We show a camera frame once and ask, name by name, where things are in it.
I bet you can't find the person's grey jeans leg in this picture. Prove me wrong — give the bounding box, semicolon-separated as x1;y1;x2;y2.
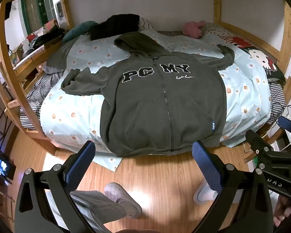
46;190;126;233

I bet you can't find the wooden bunk bed frame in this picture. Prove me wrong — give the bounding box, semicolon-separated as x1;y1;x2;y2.
0;0;291;156

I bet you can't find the teal pillow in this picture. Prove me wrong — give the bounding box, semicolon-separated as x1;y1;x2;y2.
62;21;100;43

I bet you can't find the wooden desk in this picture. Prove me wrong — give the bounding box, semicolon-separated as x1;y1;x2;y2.
13;44;61;88

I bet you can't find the white slipper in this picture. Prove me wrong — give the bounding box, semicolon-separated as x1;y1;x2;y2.
193;182;219;205

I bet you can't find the person's right hand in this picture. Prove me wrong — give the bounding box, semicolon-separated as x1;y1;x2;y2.
274;195;291;227

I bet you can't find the black bag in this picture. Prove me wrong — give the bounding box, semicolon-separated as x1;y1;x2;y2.
30;27;65;49

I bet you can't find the pink box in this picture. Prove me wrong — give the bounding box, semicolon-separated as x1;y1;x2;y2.
42;19;59;33

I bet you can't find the black folded garment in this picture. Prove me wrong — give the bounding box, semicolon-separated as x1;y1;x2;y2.
90;15;140;40

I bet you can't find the green curtain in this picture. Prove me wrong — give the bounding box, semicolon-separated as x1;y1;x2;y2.
21;0;51;33

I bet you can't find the pink plush toy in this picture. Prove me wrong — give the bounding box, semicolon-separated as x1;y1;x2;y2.
183;20;206;39

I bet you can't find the grey cloth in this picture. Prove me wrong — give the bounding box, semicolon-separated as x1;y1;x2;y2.
45;39;75;74

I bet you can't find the dark green zip hoodie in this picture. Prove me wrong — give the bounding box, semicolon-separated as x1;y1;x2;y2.
61;32;236;157

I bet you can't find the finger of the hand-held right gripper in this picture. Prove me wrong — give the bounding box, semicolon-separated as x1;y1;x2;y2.
246;129;274;156
278;116;291;136

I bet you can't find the white floral pillow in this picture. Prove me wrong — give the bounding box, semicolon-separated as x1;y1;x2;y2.
201;23;231;38

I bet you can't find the Hello Kitty pillow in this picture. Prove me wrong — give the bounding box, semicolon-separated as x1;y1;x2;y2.
218;36;287;83

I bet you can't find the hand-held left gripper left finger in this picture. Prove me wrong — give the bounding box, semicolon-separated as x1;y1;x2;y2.
15;140;100;233

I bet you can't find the white cable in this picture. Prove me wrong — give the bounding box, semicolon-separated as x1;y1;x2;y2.
242;139;254;155

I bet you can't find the light blue daisy duvet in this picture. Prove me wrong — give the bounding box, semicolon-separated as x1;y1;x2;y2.
40;28;272;173

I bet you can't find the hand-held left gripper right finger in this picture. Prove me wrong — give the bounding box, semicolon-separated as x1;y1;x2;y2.
191;141;273;233

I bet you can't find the zigzag patterned pillow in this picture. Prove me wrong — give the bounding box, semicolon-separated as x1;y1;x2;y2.
138;17;154;31

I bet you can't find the black monitor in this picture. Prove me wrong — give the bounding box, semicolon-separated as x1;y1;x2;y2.
0;143;16;180

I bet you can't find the grey slipper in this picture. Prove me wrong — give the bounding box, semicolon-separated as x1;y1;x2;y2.
104;183;142;218

